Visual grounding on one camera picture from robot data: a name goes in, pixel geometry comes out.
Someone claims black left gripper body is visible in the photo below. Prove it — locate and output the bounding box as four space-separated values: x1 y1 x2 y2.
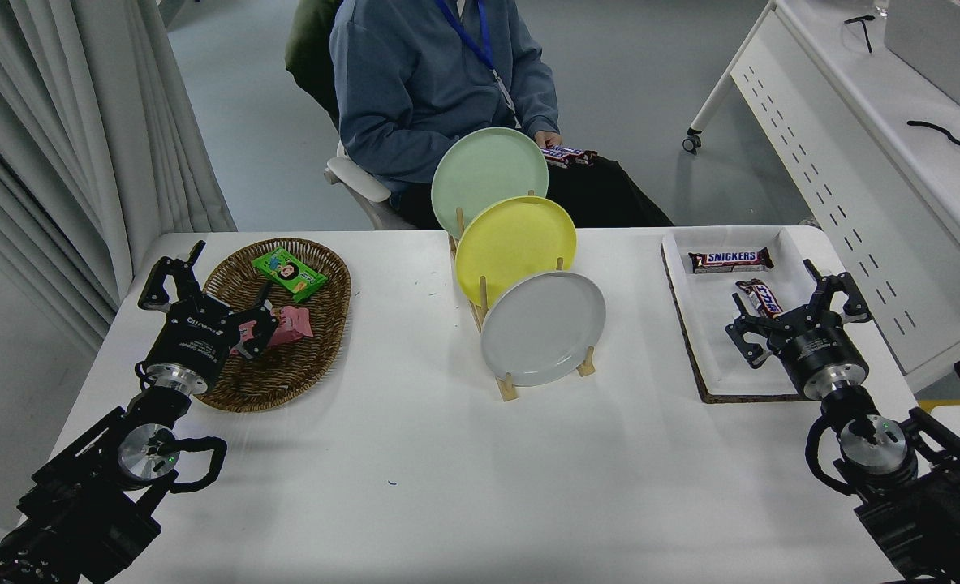
144 295 246 382

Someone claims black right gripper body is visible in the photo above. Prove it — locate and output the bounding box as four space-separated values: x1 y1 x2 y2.
773 320 867 388

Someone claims grey plate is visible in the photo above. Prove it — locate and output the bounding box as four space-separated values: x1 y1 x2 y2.
480 270 607 388

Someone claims brown Snickers bar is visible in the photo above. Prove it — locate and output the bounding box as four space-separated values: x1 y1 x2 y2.
541 146 599 169
688 247 775 274
735 278 786 319

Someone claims wooden plate rack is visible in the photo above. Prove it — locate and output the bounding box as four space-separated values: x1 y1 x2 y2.
448 191 596 402

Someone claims yellow plate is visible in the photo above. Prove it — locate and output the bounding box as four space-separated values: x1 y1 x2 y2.
455 195 578 309

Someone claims pale green plate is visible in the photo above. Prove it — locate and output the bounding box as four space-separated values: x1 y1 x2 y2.
431 127 549 240

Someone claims pink snack packet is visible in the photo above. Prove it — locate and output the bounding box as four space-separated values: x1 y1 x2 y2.
232 306 314 358

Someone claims white rectangular tray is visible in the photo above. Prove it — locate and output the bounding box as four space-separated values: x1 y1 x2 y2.
662 226 858 398

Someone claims green snack packet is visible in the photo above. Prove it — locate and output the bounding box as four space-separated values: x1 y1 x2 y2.
251 247 329 303

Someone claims brown wicker basket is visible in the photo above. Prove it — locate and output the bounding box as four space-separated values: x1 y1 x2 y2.
194 238 352 414

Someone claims white chair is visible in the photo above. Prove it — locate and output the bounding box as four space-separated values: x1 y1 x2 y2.
324 142 415 231

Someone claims white perforated desk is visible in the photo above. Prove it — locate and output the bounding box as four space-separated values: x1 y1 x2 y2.
682 0 960 394

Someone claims white curtain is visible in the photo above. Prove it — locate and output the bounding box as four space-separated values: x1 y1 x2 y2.
0 0 237 358

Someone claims dark green jacket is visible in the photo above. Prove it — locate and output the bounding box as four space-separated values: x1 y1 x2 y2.
285 0 343 128

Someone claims white laptop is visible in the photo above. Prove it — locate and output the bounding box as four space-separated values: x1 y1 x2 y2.
884 0 960 112

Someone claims person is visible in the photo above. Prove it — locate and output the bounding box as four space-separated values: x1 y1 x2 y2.
329 0 675 230

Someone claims thin black cable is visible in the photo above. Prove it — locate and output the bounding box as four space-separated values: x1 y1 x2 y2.
843 14 876 55

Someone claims blue lanyard with badge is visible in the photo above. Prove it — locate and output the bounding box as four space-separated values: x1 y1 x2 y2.
435 0 519 114

